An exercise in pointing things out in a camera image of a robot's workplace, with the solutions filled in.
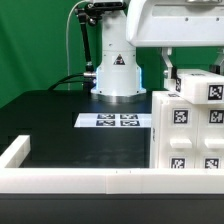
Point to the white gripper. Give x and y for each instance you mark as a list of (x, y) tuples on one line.
[(177, 23)]

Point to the white cabinet top block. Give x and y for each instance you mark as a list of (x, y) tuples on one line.
[(197, 86)]

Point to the white cabinet door panel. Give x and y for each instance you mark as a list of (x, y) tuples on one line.
[(177, 139), (210, 141)]

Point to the white cabinet body box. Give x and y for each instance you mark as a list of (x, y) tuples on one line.
[(157, 96)]

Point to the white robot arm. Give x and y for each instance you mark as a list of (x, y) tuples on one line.
[(118, 76)]

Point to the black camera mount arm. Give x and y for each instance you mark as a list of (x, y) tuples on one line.
[(88, 15)]

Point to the white marker base plate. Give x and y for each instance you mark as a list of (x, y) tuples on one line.
[(113, 120)]

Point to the white U-shaped fence frame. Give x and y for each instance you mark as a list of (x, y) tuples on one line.
[(16, 179)]

